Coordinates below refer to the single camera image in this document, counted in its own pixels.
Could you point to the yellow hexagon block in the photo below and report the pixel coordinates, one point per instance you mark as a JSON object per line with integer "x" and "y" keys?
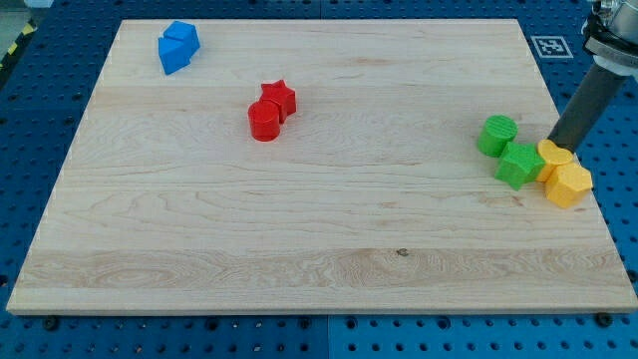
{"x": 568, "y": 185}

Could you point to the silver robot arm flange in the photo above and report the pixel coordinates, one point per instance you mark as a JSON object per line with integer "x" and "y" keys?
{"x": 610, "y": 36}

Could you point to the yellow heart block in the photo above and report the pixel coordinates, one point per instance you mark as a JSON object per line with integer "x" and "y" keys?
{"x": 553, "y": 156}

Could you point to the red cylinder block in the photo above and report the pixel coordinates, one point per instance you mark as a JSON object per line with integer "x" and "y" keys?
{"x": 263, "y": 117}

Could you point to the light wooden board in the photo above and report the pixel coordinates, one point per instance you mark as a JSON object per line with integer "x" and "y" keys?
{"x": 374, "y": 197}

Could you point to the red star block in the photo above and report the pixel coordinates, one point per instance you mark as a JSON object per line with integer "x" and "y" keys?
{"x": 282, "y": 96}

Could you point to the green cylinder block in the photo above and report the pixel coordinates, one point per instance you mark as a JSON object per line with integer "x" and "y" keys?
{"x": 496, "y": 133}

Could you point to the blue wedge block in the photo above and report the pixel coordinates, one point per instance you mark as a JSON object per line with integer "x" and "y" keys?
{"x": 173, "y": 54}

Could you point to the blue cube block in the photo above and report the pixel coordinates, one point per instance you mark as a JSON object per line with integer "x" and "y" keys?
{"x": 185, "y": 33}

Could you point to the green star block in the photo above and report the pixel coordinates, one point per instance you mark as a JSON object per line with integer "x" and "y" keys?
{"x": 519, "y": 164}

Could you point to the white fiducial marker tag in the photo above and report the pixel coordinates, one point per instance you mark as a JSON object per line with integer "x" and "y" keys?
{"x": 551, "y": 47}

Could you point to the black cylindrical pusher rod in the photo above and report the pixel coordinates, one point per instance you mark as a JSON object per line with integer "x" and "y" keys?
{"x": 596, "y": 91}

